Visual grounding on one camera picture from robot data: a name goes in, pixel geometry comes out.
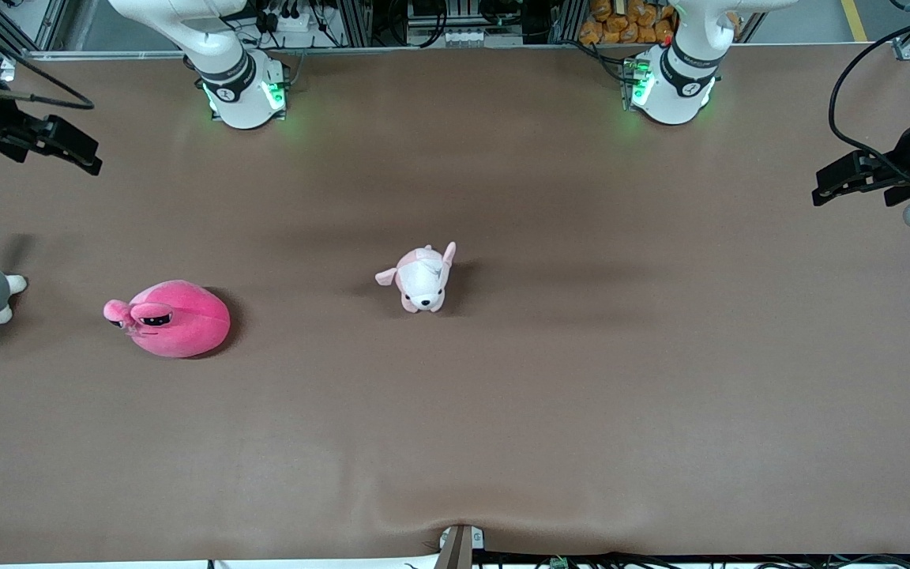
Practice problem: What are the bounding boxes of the round hot pink plush toy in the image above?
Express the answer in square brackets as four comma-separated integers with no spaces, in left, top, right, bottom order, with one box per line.
[103,281,232,360]

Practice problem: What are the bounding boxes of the white power strip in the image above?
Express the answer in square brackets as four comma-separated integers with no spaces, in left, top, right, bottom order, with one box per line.
[260,8,315,34]

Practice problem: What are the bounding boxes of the bag of orange items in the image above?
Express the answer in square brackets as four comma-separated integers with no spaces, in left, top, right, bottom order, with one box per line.
[578,0,678,45]

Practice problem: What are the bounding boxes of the small pale pink plush dog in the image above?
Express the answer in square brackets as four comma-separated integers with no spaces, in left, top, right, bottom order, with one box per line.
[375,242,457,315]

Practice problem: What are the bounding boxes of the brown table mat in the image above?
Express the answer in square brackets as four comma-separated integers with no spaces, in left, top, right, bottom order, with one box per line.
[0,43,910,566]

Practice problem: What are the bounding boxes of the metal table edge clamp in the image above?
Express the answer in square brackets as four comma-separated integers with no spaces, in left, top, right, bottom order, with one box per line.
[438,524,486,569]

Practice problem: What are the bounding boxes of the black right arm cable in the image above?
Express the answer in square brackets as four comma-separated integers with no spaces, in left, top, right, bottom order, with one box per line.
[0,14,96,111]

